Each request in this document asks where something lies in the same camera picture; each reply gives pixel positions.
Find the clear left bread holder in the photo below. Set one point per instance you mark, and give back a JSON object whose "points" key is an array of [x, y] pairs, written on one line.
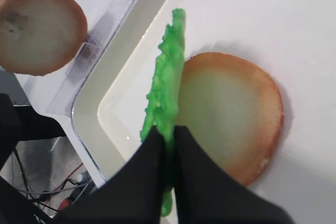
{"points": [[84, 60]]}

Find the flat bread slice on tray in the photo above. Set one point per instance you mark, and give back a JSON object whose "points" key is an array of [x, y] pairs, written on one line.
{"points": [[234, 110]]}

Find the white metal tray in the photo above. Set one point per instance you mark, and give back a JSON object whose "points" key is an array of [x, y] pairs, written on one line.
{"points": [[292, 40]]}

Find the green lettuce leaf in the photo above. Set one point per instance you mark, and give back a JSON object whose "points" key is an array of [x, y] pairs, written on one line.
{"points": [[163, 97]]}

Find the upright bread slice left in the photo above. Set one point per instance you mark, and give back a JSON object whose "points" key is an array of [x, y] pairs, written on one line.
{"points": [[40, 36]]}

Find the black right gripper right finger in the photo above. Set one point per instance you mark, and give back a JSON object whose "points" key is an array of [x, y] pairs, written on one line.
{"points": [[206, 194]]}

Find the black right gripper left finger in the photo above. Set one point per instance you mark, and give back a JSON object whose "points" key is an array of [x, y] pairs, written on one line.
{"points": [[132, 195]]}

